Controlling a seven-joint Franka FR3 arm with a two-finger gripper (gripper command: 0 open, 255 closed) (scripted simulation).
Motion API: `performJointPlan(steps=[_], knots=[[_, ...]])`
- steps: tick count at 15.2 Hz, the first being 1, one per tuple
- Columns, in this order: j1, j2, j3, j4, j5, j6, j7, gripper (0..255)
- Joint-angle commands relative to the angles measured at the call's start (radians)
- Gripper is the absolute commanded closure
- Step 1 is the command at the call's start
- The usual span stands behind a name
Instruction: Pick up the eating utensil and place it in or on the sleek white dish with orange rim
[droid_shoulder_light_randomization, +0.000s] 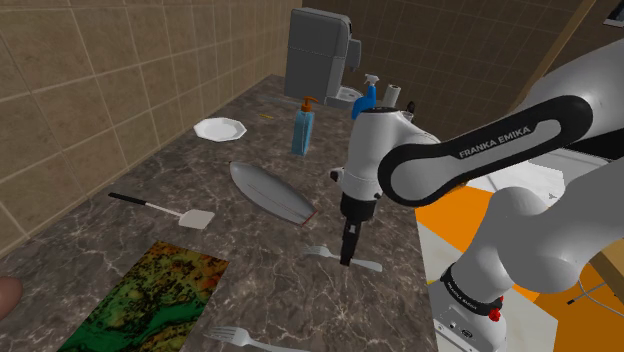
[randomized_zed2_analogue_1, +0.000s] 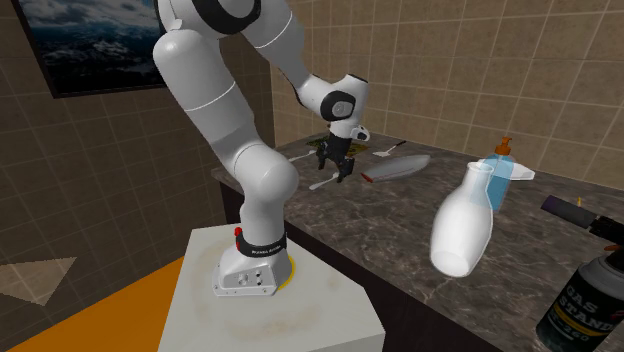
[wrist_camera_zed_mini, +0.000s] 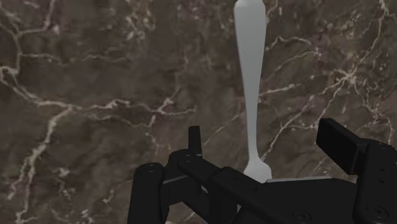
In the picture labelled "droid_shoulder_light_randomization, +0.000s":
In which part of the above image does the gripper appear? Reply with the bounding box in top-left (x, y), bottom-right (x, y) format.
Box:
top-left (339, 192), bottom-right (380, 267)

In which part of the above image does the silver fork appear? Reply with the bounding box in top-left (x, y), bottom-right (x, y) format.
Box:
top-left (300, 244), bottom-right (384, 274)
top-left (203, 324), bottom-right (313, 352)

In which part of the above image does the grey pointed oval dish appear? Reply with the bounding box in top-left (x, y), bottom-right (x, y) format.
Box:
top-left (228, 160), bottom-right (319, 228)

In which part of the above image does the blue soap dispenser orange pump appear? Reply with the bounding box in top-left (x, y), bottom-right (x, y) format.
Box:
top-left (290, 95), bottom-right (320, 158)

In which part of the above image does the blue spray bottle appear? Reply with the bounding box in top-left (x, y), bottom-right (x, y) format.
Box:
top-left (351, 73), bottom-right (381, 121)

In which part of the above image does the white paper towel roll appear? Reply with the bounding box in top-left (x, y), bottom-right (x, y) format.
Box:
top-left (381, 83), bottom-right (402, 110)

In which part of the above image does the white octagonal plate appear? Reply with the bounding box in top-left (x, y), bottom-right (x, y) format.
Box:
top-left (192, 116), bottom-right (248, 144)

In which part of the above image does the grey coffee machine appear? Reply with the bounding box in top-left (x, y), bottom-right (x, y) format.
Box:
top-left (284, 7), bottom-right (365, 111)

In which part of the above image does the green orange patterned flat board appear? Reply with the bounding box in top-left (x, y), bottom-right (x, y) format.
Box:
top-left (57, 240), bottom-right (231, 352)

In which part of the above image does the brown round object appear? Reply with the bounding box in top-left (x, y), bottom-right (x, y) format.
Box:
top-left (0, 275), bottom-right (24, 321)

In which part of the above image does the grey spatula black handle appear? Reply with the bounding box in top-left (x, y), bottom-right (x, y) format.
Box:
top-left (107, 191), bottom-right (216, 231)

